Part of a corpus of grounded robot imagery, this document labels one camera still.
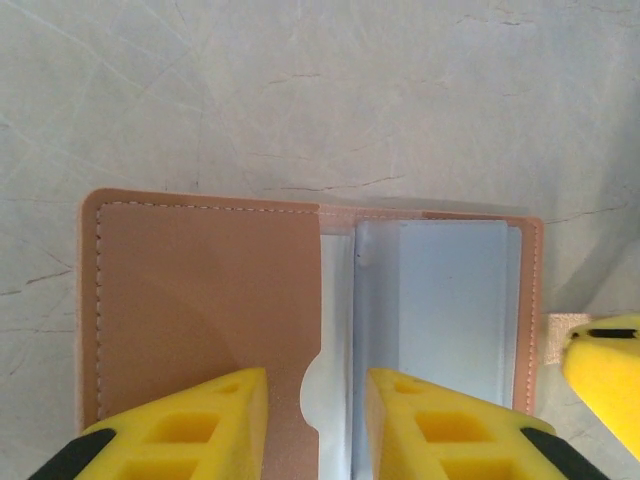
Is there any brown leather card holder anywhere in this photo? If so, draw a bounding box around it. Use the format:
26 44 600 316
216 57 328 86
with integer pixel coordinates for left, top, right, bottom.
74 187 594 480

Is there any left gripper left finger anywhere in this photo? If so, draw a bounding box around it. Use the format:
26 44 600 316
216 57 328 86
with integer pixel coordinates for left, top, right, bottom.
29 368 271 480

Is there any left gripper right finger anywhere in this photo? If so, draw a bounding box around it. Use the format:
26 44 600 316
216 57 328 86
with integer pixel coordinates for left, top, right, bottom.
366 368 606 480

